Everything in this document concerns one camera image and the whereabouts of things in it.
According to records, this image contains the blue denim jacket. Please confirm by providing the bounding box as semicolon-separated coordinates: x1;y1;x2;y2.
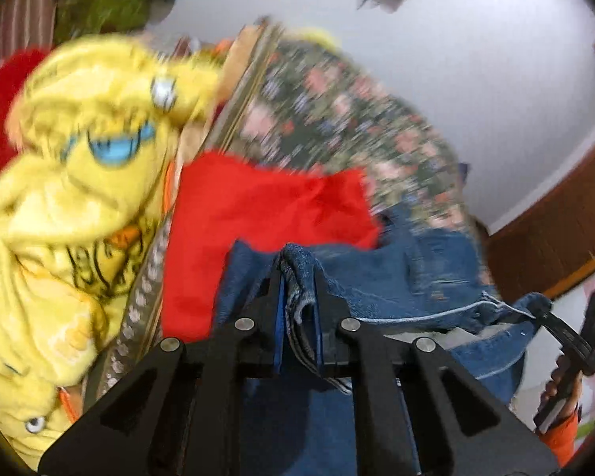
213;205;556;476

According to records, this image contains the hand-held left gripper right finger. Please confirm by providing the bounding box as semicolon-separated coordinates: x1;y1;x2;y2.
313;270;561;476

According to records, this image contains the yellow ring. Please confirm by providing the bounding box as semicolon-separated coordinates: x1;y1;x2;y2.
295;29;339;49

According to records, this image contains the red plush toy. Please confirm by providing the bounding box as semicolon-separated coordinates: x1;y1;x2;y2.
0;48;49;193

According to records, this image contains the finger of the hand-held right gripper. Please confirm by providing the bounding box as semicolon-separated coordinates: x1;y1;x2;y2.
528;305;595;376

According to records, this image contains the red cloth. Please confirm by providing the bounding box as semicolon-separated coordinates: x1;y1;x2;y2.
161;151;384;343

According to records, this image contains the yellow cartoon print blanket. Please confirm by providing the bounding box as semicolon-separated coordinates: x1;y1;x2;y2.
0;35;224;472

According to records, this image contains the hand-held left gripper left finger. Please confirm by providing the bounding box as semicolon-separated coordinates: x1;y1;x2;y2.
37;253;286;476

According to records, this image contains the striped brown curtain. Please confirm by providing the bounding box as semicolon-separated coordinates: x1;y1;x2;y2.
0;0;66;56

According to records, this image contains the person's right forearm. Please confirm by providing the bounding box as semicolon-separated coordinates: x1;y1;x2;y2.
535;409;583;457

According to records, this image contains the floral bedspread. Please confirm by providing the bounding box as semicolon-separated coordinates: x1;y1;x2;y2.
84;25;477;407

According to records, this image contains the person's right hand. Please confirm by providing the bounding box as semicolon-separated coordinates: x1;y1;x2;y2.
539;363;581;424

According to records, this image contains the green patterned cloth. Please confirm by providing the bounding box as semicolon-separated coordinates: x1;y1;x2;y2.
54;0;165;46

